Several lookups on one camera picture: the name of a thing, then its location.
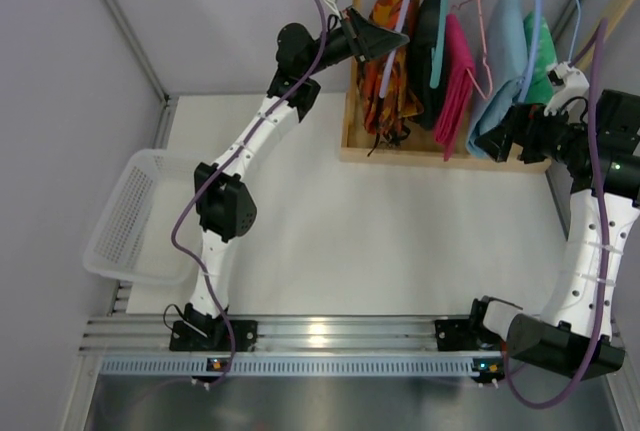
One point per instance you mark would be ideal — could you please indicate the white plastic basket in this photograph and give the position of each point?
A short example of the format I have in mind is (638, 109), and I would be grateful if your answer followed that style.
(132, 238)

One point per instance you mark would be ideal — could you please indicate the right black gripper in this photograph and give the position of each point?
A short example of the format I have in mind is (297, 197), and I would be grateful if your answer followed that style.
(523, 132)

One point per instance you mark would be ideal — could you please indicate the wooden clothes rack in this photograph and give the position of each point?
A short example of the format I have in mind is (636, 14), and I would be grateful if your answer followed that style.
(420, 149)

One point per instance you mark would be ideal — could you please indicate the green tie-dye garment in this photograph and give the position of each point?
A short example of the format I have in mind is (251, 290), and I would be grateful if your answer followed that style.
(540, 90)

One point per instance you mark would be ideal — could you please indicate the teal plastic hanger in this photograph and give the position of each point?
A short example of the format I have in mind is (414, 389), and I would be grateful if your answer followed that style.
(437, 57)

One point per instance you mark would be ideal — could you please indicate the light blue trousers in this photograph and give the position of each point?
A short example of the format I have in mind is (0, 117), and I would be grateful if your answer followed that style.
(507, 58)

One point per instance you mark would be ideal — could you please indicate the pink wire hanger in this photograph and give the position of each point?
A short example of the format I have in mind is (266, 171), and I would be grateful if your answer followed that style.
(483, 93)

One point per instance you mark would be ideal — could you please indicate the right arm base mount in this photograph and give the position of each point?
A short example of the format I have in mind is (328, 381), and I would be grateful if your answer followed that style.
(456, 334)

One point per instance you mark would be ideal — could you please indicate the black trousers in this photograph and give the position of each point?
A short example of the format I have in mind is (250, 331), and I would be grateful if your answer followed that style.
(419, 61)

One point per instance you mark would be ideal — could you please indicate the blue plastic hanger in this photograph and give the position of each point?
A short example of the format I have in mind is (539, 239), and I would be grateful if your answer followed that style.
(533, 57)

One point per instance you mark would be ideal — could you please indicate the orange camouflage trousers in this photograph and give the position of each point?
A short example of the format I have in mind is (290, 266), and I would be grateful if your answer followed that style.
(383, 84)

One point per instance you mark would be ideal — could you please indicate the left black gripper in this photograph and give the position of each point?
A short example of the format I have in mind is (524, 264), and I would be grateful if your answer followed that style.
(357, 39)

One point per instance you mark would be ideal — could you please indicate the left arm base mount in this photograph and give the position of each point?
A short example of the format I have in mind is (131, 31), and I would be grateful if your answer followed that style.
(186, 337)

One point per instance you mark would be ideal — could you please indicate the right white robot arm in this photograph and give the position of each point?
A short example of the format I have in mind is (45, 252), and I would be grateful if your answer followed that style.
(575, 322)

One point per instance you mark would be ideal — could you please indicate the grey slotted cable duct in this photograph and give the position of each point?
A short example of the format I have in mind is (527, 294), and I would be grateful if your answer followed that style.
(254, 365)

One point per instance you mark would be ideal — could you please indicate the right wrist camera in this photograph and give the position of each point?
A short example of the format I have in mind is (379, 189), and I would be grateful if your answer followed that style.
(568, 82)

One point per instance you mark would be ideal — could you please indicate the magenta trousers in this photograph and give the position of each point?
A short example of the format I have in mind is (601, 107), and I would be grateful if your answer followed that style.
(459, 89)

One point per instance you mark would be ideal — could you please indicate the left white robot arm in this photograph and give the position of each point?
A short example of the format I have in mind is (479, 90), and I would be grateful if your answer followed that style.
(224, 205)

